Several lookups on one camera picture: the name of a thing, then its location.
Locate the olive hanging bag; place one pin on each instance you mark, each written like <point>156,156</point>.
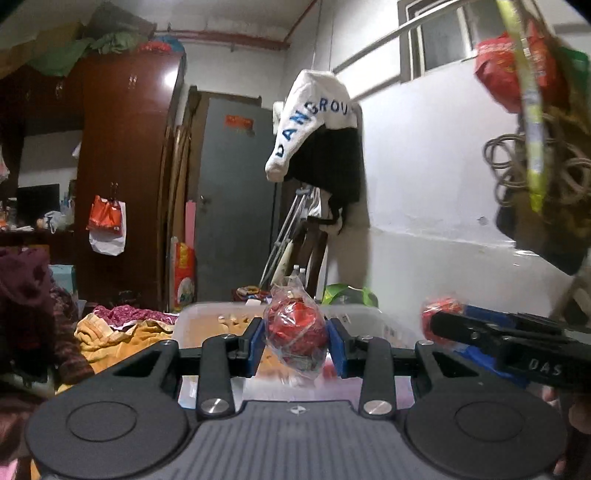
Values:
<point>560,232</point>

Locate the maroon clothing pile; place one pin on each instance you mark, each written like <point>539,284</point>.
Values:
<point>38,320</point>

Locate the white black hanging jacket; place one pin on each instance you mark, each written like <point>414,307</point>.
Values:
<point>318,143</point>

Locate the red candy bag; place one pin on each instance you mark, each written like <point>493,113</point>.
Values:
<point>296,329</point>

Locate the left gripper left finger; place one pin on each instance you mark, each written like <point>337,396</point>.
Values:
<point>222,358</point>

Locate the blue shopping bag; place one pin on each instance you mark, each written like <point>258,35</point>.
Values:
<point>476,355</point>

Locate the grey metal door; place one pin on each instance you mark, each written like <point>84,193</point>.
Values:
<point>236,205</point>

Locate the metal crutches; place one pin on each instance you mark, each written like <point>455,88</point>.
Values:
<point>298,210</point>

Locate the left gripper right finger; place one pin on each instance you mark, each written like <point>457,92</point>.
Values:
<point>369,358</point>

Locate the dark red wooden wardrobe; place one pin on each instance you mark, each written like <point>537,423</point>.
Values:
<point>125,106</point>

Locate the white plastic laundry basket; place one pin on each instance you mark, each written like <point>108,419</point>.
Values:
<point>274,381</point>

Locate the orange white hanging plastic bag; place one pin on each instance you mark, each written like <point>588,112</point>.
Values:
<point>107,226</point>

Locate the red yellow gift bag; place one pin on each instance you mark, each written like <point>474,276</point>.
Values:
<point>183,287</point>

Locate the red hanging plastic bag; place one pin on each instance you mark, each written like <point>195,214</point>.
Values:
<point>497,71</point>

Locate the yellow patterned blanket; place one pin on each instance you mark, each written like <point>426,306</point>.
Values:
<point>89,346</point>

